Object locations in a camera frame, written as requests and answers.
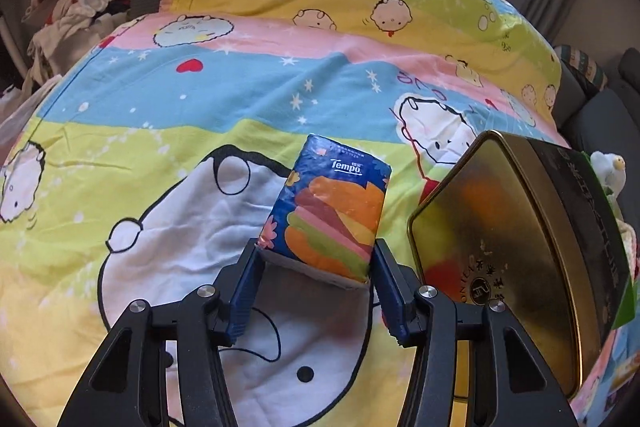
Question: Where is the patterned pillow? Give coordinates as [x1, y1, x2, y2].
[552, 44, 608, 95]

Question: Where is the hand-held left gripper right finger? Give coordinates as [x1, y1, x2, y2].
[374, 238, 581, 427]

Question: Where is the plush rabbit toy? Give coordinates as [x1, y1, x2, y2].
[590, 151, 628, 198]

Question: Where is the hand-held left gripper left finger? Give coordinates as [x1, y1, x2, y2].
[57, 239, 263, 427]

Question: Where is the blue striped tissue pack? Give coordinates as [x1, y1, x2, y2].
[255, 133, 392, 290]

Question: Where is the cartoon printed blanket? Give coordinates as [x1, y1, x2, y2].
[0, 0, 626, 427]

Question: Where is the gold metal tin box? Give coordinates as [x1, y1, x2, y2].
[407, 130, 632, 400]

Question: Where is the pile of clothes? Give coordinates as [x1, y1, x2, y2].
[22, 0, 138, 82]

